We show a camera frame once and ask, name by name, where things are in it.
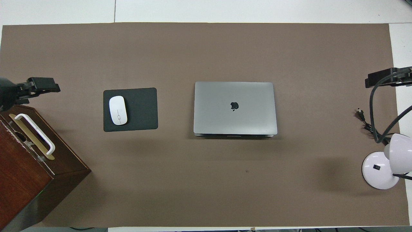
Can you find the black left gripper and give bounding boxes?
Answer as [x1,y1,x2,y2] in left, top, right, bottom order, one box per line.
[15,77,61,105]

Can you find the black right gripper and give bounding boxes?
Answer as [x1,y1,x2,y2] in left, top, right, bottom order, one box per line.
[365,66,412,88]

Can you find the grey laptop computer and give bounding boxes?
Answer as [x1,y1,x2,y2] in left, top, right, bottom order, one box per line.
[193,81,278,139]

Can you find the white computer mouse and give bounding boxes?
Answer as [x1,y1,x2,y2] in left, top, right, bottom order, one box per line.
[109,96,128,126]

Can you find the white desk lamp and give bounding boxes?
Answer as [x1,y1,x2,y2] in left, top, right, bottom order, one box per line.
[362,133,412,190]

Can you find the dark wooden box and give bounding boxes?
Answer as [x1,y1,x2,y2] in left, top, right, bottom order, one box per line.
[0,104,92,232]

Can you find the black mouse pad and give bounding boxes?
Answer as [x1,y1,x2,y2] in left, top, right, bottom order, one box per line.
[103,87,158,132]

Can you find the large brown table mat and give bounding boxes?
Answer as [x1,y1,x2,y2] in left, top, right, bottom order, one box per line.
[0,22,410,228]

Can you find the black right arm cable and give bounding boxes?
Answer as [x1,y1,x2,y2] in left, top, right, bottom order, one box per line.
[369,67,412,144]

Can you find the black lamp power cable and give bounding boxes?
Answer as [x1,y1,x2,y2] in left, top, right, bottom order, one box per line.
[356,109,392,145]

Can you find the white box handle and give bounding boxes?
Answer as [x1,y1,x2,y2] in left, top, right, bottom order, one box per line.
[14,113,56,156]

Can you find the gold handle plate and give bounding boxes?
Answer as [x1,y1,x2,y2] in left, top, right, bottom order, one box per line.
[9,113,55,160]

